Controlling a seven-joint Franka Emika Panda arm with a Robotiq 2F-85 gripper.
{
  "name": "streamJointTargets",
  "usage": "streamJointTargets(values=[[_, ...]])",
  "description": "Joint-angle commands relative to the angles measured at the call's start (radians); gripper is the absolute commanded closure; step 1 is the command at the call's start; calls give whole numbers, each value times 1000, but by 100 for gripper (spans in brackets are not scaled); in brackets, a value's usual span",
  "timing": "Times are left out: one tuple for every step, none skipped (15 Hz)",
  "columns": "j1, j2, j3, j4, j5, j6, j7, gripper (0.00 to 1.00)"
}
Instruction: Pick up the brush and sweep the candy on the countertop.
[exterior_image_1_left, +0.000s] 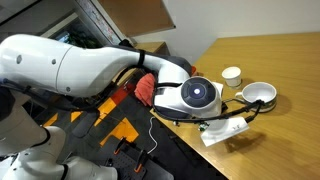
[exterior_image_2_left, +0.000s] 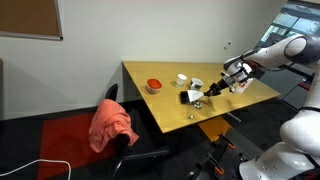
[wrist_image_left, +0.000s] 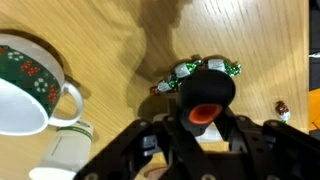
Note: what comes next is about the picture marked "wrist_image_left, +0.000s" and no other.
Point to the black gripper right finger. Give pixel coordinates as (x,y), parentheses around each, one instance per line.
(270,151)

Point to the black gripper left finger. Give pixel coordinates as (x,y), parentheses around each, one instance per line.
(134,147)

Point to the lone wrapped candy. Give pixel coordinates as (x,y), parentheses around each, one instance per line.
(283,111)

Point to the green wrapped candy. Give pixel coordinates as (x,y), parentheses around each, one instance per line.
(185,69)
(224,66)
(165,86)

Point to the orange box under table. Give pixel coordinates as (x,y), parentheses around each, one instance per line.
(314,109)

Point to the white paper cup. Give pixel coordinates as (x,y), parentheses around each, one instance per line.
(66,154)

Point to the green white christmas mug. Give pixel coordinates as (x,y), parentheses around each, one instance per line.
(31,84)

